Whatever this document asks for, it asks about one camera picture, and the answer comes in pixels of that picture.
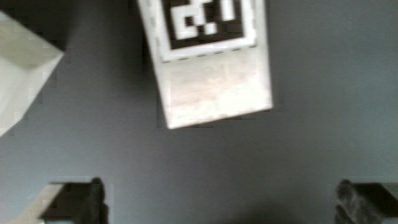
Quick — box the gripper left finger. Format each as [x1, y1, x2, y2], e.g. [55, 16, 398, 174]
[8, 177, 110, 224]

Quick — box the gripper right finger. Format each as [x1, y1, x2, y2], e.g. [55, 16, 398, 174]
[334, 180, 398, 224]

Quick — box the white square tabletop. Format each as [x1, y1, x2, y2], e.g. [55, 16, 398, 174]
[0, 11, 63, 136]

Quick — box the white table leg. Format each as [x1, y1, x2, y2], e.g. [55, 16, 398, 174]
[136, 0, 273, 129]

